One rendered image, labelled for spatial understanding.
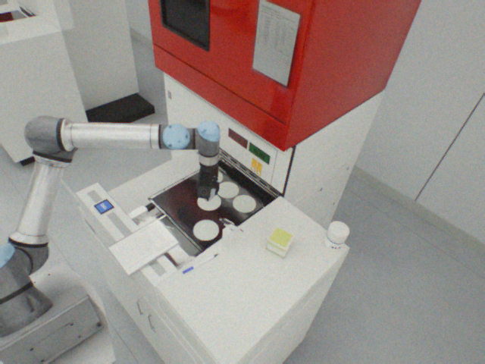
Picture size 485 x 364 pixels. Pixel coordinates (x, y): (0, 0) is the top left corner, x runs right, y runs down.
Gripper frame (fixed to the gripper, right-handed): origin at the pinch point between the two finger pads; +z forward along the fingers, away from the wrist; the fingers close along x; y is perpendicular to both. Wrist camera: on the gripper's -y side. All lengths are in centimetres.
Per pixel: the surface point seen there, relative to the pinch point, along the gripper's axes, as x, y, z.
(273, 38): -18, 11, -62
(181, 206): 11.2, 1.8, 7.3
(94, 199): 44.5, -3.2, 1.7
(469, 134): -157, 92, 19
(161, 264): 12.4, -29.7, 1.3
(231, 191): -9.2, 13.1, 7.3
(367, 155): -118, 129, 72
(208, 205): 0.2, 3.5, 7.3
